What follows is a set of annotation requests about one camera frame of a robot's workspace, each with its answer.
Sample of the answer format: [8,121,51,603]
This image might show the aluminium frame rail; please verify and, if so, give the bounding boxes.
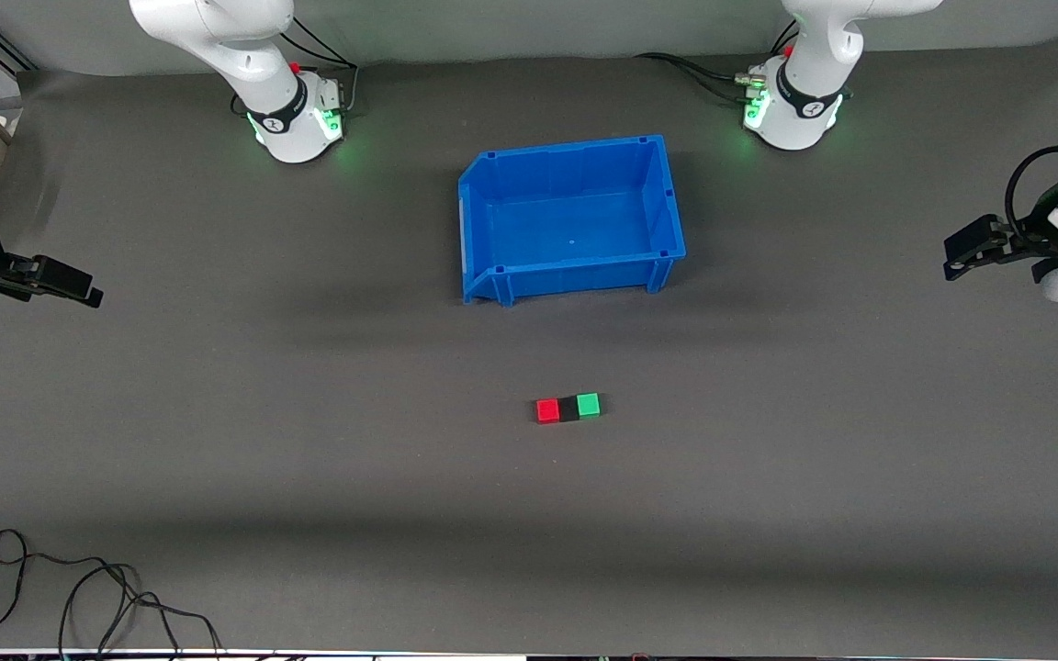
[0,22,39,74]

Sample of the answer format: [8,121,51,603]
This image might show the black arm base cables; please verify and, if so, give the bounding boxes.
[231,7,361,118]
[634,18,801,104]

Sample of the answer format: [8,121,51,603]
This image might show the black left arm base cables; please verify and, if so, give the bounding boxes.
[634,18,801,104]

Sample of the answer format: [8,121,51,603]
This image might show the thin black loose cable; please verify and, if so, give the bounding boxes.
[0,529,223,658]

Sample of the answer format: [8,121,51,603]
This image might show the blue plastic storage bin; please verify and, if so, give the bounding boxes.
[457,134,687,307]

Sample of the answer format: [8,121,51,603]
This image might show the black right arm base cables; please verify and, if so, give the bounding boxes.
[231,7,361,118]

